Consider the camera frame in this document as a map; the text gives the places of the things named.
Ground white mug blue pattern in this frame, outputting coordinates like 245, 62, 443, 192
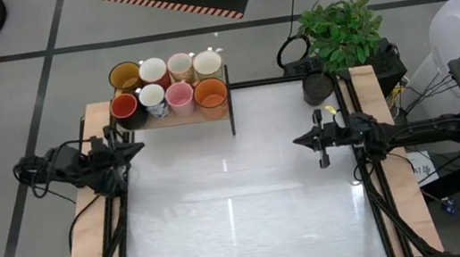
136, 80, 171, 121

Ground wooden side board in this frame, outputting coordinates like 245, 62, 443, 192
38, 100, 136, 257
347, 57, 446, 257

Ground white paper sheet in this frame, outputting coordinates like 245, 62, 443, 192
405, 147, 440, 189

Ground left wooden side board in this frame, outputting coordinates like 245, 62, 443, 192
38, 100, 136, 257

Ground orange speckled mug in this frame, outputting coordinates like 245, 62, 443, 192
191, 75, 233, 123

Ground wooden shelf black frame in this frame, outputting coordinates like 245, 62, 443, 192
108, 63, 239, 153

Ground white mug yellow dots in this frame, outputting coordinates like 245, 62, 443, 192
190, 47, 226, 83

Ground black power box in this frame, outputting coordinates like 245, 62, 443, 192
281, 55, 322, 79

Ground red mug white inside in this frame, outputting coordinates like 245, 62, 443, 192
137, 54, 173, 92

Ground small blue object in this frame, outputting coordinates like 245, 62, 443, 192
442, 200, 457, 216

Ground mustard yellow mug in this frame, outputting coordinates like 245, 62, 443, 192
105, 58, 146, 96

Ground round black mug red inside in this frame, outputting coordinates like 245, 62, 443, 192
107, 89, 150, 133

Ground green potted plant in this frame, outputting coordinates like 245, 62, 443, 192
289, 0, 396, 108

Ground black coiled cable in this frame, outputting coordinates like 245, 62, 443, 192
273, 33, 313, 70

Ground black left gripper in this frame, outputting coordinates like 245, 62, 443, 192
85, 121, 150, 187

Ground white chair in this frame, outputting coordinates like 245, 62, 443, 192
397, 0, 460, 91

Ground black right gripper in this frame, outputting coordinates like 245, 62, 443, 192
289, 104, 360, 173

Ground right wooden side board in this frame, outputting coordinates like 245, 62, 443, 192
347, 57, 446, 257

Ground pink floral mug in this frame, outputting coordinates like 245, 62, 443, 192
164, 50, 198, 87

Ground black equipment box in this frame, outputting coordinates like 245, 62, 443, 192
364, 34, 411, 92

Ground pink faceted mug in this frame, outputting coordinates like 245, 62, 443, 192
163, 79, 198, 120

